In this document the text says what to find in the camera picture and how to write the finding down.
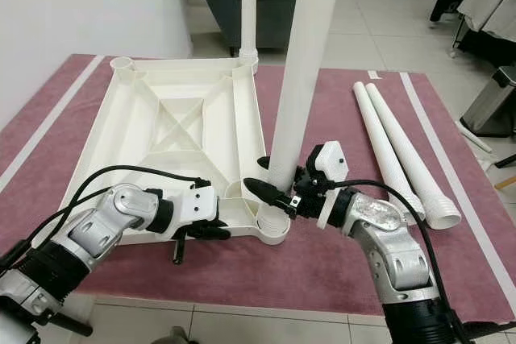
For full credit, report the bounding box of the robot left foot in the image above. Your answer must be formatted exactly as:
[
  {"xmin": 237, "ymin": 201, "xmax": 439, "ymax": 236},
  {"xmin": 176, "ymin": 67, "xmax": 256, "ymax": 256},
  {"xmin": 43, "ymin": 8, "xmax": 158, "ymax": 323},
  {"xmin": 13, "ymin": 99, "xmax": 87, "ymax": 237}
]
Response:
[{"xmin": 164, "ymin": 325, "xmax": 200, "ymax": 344}]

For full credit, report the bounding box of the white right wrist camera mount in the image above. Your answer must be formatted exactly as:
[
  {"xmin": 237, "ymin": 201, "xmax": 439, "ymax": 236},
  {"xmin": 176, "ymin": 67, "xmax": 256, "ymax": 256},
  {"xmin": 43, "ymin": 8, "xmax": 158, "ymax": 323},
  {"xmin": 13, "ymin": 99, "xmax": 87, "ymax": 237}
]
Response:
[{"xmin": 313, "ymin": 140, "xmax": 352, "ymax": 230}]

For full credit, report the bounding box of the wooden side table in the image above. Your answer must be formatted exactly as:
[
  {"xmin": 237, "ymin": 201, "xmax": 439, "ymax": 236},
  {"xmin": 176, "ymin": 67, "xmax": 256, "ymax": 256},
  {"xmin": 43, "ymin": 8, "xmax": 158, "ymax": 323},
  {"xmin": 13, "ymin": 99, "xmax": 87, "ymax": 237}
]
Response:
[{"xmin": 493, "ymin": 173, "xmax": 516, "ymax": 193}]

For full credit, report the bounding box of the steel pedal bin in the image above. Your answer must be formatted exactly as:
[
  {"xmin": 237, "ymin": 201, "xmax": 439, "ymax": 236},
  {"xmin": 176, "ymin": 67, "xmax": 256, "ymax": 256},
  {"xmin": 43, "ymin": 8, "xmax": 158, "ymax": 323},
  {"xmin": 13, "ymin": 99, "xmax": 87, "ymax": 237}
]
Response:
[{"xmin": 459, "ymin": 65, "xmax": 516, "ymax": 138}]

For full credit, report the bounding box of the white plastic table top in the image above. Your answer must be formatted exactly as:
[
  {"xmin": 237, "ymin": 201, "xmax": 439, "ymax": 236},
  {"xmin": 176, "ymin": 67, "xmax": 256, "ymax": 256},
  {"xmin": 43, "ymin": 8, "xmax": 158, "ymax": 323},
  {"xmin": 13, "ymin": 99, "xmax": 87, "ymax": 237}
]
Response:
[{"xmin": 60, "ymin": 56, "xmax": 292, "ymax": 247}]

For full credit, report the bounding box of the grey armchair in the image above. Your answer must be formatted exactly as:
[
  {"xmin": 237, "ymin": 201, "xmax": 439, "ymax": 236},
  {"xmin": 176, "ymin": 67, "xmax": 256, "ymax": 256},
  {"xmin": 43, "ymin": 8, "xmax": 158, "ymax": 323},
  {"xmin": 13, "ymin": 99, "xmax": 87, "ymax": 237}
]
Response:
[{"xmin": 191, "ymin": 0, "xmax": 301, "ymax": 60}]

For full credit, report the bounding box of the white plastic table leg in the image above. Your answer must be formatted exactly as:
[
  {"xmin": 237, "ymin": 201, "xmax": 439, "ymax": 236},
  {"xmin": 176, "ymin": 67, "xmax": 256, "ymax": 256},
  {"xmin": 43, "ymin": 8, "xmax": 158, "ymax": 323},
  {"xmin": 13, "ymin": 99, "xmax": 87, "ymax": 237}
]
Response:
[
  {"xmin": 364, "ymin": 82, "xmax": 463, "ymax": 231},
  {"xmin": 237, "ymin": 0, "xmax": 261, "ymax": 68},
  {"xmin": 256, "ymin": 0, "xmax": 347, "ymax": 232},
  {"xmin": 352, "ymin": 82, "xmax": 426, "ymax": 226}
]

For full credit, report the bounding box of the pink table cloth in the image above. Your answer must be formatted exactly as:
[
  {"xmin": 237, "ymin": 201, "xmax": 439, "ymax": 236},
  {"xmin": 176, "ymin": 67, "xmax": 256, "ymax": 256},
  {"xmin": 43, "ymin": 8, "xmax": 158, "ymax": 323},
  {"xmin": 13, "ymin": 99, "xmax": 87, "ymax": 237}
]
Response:
[{"xmin": 0, "ymin": 53, "xmax": 516, "ymax": 326}]

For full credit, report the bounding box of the black metal table frame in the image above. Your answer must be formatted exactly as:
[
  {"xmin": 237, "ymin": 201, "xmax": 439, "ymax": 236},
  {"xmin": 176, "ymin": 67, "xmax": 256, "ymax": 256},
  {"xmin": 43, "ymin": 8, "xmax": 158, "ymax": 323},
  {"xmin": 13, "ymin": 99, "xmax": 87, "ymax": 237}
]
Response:
[{"xmin": 52, "ymin": 316, "xmax": 95, "ymax": 338}]

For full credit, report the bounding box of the white tape strip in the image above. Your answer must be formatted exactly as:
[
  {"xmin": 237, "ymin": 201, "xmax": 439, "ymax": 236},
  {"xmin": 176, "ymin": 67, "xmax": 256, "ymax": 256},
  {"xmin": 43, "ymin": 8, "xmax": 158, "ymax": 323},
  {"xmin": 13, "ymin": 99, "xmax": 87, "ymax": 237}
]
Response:
[
  {"xmin": 400, "ymin": 73, "xmax": 516, "ymax": 295},
  {"xmin": 0, "ymin": 55, "xmax": 106, "ymax": 193}
]

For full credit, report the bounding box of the white plastic tube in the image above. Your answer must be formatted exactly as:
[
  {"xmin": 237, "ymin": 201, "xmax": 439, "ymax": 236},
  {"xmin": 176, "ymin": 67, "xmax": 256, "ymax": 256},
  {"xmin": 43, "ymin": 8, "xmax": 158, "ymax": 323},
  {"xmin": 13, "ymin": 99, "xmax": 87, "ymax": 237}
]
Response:
[{"xmin": 456, "ymin": 121, "xmax": 494, "ymax": 155}]

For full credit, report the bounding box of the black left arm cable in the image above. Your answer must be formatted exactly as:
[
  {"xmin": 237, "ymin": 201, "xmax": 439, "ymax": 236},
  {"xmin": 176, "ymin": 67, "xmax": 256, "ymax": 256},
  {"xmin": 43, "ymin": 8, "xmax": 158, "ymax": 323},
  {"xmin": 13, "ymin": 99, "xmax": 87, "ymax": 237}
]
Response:
[{"xmin": 4, "ymin": 164, "xmax": 210, "ymax": 276}]

